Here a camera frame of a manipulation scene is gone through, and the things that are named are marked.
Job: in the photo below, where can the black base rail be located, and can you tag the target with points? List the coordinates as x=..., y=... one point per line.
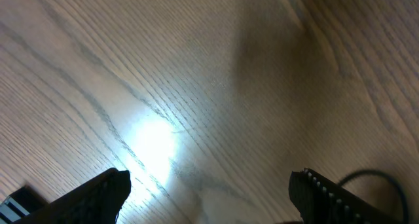
x=21, y=203

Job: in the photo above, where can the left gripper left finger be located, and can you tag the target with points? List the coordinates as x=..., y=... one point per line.
x=98, y=201

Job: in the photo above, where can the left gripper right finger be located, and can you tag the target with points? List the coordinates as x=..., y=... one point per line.
x=319, y=200

